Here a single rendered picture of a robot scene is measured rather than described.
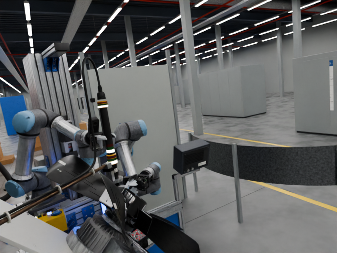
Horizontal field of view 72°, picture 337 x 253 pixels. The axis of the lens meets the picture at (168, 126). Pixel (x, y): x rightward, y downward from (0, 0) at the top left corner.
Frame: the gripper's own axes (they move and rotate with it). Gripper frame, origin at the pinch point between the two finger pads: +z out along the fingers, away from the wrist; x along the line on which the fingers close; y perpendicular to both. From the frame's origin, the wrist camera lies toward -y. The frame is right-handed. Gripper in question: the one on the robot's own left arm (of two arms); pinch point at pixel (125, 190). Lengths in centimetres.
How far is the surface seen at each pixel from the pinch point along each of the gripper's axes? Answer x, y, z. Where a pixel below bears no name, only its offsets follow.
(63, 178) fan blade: -18.6, -7.2, 31.0
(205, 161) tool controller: 7, 27, -71
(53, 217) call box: 14.7, -36.7, 13.6
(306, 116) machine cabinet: 52, 185, -617
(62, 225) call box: 20.0, -33.0, 11.5
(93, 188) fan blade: -12.3, 0.4, 23.7
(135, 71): -67, -87, -176
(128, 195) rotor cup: -8.8, 13.4, 18.4
